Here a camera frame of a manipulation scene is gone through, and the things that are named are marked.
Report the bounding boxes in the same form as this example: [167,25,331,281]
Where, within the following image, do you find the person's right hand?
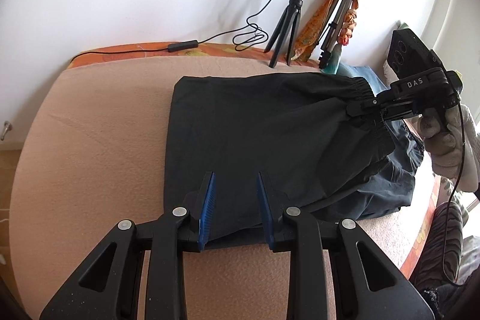
[418,104,480,193]

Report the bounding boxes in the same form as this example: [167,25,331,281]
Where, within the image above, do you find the black pants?
[164,73,426,249]

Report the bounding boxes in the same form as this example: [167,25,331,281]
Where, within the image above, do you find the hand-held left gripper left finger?
[39,171,217,320]

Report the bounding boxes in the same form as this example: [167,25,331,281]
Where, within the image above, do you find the folded blue jeans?
[339,64,385,94]

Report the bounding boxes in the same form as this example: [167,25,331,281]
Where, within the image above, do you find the silver folded tripod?
[318,0,355,69]

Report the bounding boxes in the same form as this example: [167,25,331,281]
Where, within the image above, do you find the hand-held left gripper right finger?
[256,172,437,320]

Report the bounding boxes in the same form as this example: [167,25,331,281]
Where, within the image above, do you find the person's striped trousers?
[409,202,480,320]

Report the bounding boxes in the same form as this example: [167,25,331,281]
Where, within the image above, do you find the peach blanket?
[9,55,436,320]

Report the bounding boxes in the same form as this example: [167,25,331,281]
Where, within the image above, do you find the black mini tripod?
[264,0,305,69]

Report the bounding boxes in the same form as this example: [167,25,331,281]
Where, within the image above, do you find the black ring light cable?
[69,0,297,70]

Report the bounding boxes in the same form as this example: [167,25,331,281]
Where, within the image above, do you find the folded tripod with orange scarf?
[292,0,361,62]

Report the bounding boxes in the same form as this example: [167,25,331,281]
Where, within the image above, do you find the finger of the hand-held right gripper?
[346,92,418,123]

